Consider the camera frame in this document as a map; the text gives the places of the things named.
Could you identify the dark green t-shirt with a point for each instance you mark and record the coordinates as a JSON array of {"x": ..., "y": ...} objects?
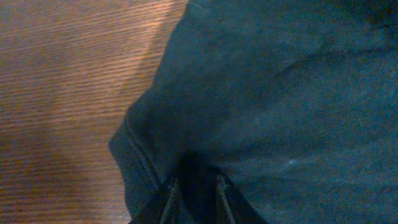
[{"x": 295, "y": 101}]

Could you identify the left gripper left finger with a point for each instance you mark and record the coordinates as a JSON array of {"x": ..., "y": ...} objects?
[{"x": 163, "y": 207}]

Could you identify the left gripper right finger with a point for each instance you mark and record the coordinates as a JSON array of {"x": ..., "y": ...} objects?
[{"x": 231, "y": 206}]

